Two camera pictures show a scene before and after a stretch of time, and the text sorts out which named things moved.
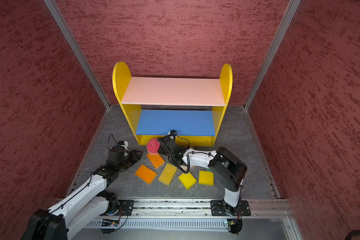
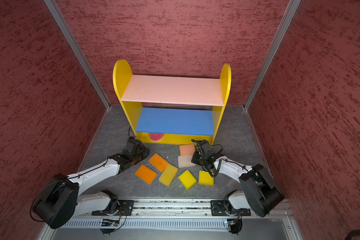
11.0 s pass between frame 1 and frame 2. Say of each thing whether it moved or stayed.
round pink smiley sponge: moved
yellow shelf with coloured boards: stayed
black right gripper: moved
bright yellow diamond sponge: stayed
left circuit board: stayed
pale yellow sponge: stayed
